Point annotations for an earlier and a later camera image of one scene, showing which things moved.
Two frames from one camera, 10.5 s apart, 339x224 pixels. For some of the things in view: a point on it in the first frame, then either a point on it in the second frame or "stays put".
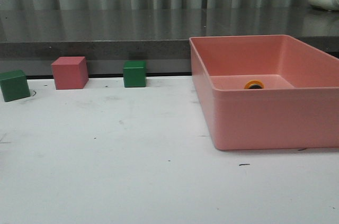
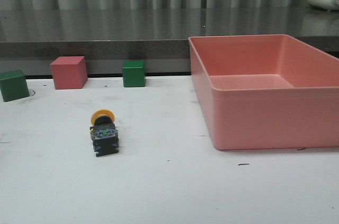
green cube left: (14, 84) stays put
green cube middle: (134, 73) stays put
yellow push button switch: (254, 84) to (104, 133)
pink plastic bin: (297, 108) stays put
